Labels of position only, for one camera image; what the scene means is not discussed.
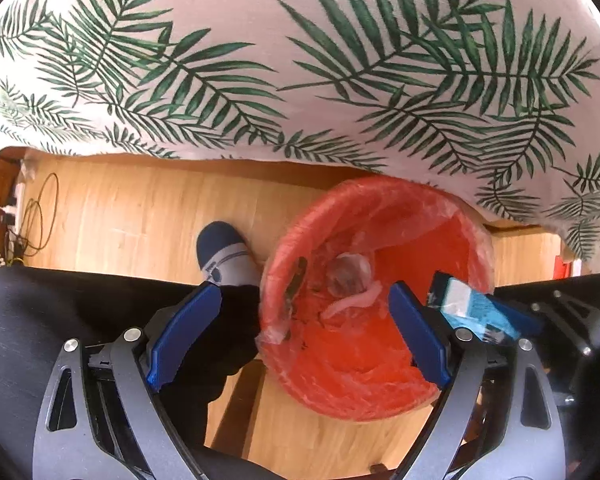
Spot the blue snack wrapper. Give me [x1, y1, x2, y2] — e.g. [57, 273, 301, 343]
[427, 272, 520, 344]

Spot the red plastic trash bin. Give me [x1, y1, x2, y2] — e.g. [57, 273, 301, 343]
[257, 176, 494, 422]

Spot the navy grey socked foot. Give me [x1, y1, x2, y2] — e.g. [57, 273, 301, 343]
[196, 221, 261, 287]

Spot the palm leaf print bedspread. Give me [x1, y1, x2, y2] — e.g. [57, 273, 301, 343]
[0, 0, 600, 271]

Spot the black cable on floor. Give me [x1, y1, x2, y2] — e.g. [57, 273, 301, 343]
[2, 171, 62, 266]

